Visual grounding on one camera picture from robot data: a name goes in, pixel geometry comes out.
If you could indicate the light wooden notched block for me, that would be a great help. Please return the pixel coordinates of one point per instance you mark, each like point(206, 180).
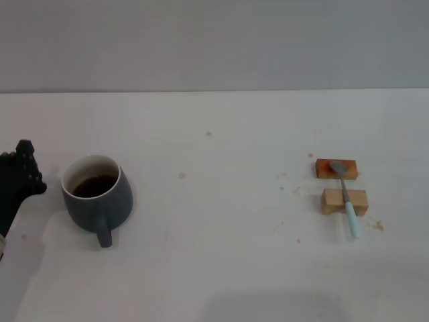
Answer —
point(332, 199)

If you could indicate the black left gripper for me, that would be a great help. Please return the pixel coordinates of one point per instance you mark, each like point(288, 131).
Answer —
point(11, 201)

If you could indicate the dark grey coffee mug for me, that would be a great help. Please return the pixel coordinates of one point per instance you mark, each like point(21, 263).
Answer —
point(87, 211)

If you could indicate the orange stained wooden block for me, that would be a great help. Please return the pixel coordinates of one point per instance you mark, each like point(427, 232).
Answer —
point(321, 172)

